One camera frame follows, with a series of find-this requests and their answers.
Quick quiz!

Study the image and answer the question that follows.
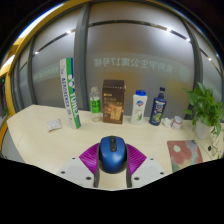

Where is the small white round jar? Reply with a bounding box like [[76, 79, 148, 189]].
[[170, 115, 184, 131]]

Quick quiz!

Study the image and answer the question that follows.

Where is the dark blue pump bottle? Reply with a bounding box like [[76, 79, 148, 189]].
[[148, 86, 168, 127]]

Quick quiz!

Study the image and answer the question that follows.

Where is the potted green pothos plant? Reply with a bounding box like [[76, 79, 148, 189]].
[[182, 81, 224, 158]]

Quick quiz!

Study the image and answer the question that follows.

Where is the brown paper box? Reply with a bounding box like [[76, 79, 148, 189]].
[[101, 79, 126, 125]]

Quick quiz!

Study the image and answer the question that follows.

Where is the small white blister pack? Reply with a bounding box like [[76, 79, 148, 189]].
[[46, 119, 64, 132]]

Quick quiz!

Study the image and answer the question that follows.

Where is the green white shuttlecock tube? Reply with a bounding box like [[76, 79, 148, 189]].
[[59, 57, 82, 130]]

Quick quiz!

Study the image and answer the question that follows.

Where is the clear green-label drink bottle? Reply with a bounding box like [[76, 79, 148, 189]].
[[89, 86, 102, 123]]

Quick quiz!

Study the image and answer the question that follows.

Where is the blue computer mouse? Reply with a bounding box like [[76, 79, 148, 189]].
[[97, 135, 129, 175]]

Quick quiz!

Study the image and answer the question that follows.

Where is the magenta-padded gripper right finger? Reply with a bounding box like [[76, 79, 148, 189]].
[[125, 143, 167, 189]]

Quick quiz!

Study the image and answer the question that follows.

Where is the floral print mouse pad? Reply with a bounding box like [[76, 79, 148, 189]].
[[166, 139, 204, 174]]

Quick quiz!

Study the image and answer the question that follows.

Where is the white blue-capped lotion bottle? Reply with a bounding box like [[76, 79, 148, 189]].
[[129, 89, 148, 126]]

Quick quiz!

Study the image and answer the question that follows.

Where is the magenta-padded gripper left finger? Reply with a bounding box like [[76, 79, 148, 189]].
[[56, 143, 102, 189]]

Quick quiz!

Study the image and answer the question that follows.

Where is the crumpled white tissue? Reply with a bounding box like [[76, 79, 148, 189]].
[[161, 117, 172, 129]]

